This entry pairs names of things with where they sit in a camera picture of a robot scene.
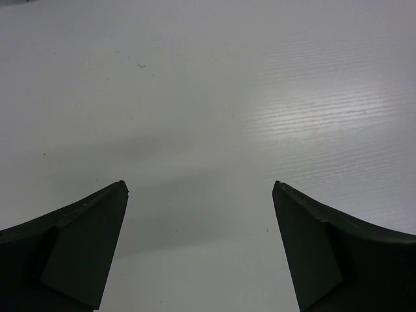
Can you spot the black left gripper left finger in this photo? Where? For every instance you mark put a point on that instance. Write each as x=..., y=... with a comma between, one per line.
x=61, y=261

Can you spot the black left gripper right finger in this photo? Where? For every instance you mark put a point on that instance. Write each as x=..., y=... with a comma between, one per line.
x=341, y=263

